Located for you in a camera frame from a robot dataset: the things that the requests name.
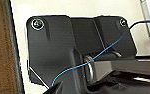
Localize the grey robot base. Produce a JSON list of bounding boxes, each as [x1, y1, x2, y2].
[[25, 14, 139, 94]]

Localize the blue cable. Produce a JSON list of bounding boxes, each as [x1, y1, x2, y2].
[[52, 20, 150, 88]]

